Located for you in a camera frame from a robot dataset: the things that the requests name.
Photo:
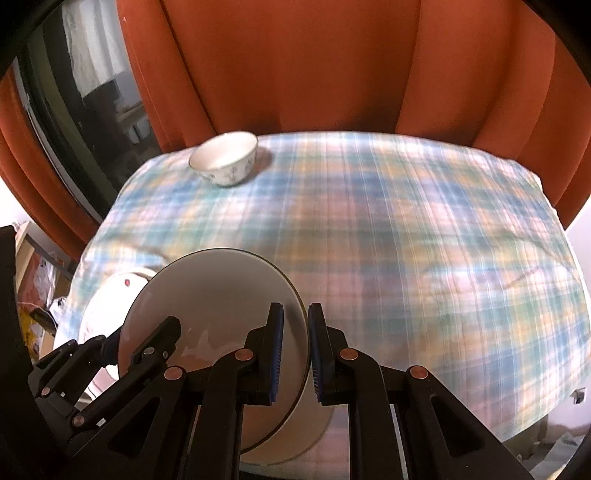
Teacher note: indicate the white bowl blue floral print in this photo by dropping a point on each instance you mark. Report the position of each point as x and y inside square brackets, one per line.
[207, 300]
[224, 154]

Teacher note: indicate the white plate red trim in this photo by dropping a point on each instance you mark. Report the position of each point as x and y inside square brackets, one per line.
[111, 295]

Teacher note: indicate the crumpled plastic bag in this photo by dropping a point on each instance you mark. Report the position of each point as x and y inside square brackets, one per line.
[41, 286]

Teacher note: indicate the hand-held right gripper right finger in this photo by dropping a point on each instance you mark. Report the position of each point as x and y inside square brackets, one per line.
[318, 364]

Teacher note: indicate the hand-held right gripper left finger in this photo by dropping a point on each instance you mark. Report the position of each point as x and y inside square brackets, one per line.
[275, 355]

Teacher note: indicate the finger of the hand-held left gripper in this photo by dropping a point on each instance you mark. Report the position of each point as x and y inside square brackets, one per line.
[157, 339]
[74, 357]

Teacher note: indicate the dark glass window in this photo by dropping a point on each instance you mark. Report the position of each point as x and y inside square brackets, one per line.
[69, 138]

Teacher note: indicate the orange curtain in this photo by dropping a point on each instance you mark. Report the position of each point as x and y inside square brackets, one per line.
[300, 60]

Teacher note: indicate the pastel plaid tablecloth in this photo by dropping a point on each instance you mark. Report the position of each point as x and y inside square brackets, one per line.
[392, 254]

